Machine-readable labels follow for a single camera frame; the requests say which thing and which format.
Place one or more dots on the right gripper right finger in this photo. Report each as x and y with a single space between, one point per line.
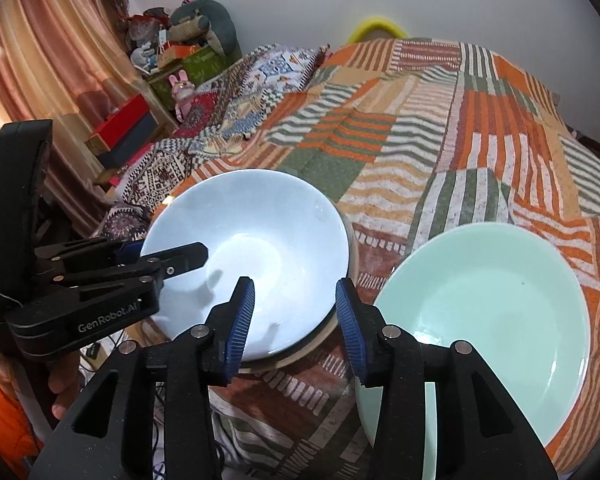
361 325

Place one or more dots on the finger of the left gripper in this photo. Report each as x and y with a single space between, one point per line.
179 260

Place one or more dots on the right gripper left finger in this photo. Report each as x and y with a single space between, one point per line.
229 327

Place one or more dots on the white patterned bowl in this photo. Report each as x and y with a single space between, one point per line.
278 230

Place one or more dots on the mint green plate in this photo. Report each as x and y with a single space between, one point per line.
487 344

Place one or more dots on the orange sleeve forearm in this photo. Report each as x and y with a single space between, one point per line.
17 439

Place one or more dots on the person's left hand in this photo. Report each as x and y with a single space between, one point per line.
63 381

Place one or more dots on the red box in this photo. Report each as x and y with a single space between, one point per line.
109 133

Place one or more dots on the patterned quilt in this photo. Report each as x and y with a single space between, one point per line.
226 112

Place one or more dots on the pink rabbit toy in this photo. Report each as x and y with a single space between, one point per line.
183 92

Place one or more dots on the green box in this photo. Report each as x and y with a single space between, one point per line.
200 67

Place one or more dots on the striped patchwork blanket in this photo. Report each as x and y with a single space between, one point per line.
412 138

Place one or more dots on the grey plush toy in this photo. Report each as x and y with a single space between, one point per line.
206 19

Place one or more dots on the orange pink curtain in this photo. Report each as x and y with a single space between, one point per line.
62 60

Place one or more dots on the yellow foam tube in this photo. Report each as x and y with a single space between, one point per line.
376 26

